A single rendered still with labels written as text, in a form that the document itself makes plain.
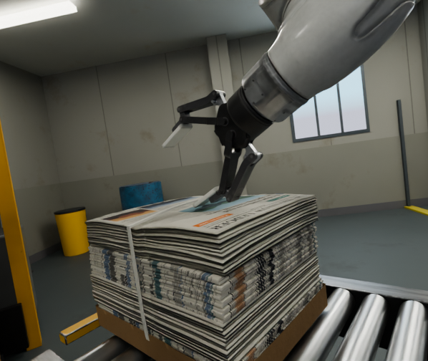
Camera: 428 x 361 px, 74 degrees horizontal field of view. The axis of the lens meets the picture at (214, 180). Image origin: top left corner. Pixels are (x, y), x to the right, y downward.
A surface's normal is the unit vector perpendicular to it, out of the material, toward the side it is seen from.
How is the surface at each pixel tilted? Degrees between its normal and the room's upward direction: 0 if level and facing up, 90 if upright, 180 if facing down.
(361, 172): 90
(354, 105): 90
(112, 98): 90
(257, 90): 90
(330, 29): 104
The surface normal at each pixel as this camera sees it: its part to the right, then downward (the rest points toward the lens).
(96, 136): -0.12, 0.08
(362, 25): -0.05, 0.62
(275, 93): -0.30, 0.55
